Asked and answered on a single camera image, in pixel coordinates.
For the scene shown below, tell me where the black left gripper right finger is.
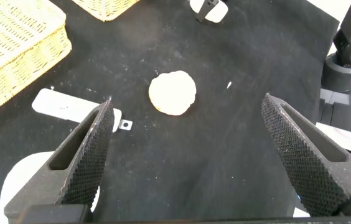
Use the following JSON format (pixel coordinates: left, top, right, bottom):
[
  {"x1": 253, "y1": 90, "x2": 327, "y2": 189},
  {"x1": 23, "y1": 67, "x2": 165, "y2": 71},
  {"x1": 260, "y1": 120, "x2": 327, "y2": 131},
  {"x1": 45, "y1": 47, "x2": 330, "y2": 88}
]
[{"x1": 261, "y1": 92, "x2": 351, "y2": 217}]

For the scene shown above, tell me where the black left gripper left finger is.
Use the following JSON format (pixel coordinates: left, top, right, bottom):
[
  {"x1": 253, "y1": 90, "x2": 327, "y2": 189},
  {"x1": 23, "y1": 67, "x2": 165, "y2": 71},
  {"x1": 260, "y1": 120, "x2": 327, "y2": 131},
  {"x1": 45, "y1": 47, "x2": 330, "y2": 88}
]
[{"x1": 3, "y1": 98, "x2": 116, "y2": 224}]

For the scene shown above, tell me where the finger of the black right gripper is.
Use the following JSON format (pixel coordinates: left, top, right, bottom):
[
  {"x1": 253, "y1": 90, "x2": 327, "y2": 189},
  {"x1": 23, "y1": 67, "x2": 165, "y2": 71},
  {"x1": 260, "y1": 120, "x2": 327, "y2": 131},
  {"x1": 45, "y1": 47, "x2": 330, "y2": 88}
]
[{"x1": 195, "y1": 0, "x2": 220, "y2": 22}]

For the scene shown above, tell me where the wicker basket holding milk bottle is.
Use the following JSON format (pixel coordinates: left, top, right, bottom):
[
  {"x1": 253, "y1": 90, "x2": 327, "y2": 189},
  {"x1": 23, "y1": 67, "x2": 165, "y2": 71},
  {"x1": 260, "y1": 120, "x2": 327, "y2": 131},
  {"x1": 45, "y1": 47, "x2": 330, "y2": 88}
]
[{"x1": 71, "y1": 0, "x2": 141, "y2": 22}]

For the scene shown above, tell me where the wicker basket holding mug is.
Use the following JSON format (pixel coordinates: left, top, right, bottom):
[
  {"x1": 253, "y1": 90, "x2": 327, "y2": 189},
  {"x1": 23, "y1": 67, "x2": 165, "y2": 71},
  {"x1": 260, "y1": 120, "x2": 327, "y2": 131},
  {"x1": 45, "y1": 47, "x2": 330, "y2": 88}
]
[{"x1": 0, "y1": 0, "x2": 73, "y2": 124}]

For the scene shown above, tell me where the white soap bar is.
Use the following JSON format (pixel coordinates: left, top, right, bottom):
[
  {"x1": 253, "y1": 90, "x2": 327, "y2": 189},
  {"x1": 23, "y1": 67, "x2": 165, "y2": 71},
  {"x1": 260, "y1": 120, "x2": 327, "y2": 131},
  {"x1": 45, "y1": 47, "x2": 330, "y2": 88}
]
[{"x1": 189, "y1": 0, "x2": 229, "y2": 24}]

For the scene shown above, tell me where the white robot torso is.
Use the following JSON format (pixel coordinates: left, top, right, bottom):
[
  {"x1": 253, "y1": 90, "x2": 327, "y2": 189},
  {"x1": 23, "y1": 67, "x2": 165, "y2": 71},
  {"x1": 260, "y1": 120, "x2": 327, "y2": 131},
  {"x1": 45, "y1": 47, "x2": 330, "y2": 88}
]
[{"x1": 315, "y1": 121, "x2": 351, "y2": 174}]

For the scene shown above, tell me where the white toothbrush case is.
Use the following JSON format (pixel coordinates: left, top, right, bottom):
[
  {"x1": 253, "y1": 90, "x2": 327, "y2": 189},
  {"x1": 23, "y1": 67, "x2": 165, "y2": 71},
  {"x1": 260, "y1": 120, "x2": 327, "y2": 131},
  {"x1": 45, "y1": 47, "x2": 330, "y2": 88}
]
[{"x1": 31, "y1": 88, "x2": 134, "y2": 133}]

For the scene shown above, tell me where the brown lumpy bread bun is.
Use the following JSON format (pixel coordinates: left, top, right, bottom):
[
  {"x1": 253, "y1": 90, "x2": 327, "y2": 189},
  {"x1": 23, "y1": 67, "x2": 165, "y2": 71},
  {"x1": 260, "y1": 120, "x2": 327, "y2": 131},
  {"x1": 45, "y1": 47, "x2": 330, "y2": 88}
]
[{"x1": 148, "y1": 70, "x2": 197, "y2": 116}]

